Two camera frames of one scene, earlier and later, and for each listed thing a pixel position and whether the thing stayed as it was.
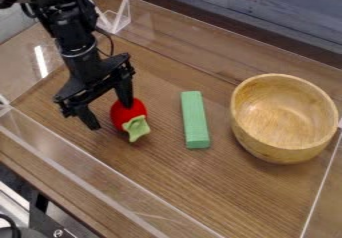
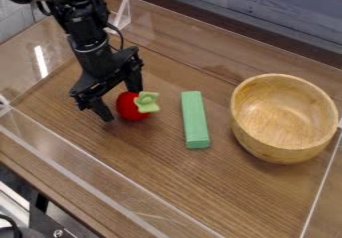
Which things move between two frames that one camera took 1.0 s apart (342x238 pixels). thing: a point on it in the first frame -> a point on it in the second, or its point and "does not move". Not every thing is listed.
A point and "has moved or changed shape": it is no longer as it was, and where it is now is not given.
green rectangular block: (195, 125) does not move
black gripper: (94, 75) -> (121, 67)
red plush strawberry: (129, 120) has moved or changed shape
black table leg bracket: (41, 223) does not move
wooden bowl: (283, 118) does not move
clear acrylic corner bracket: (113, 21) does not move
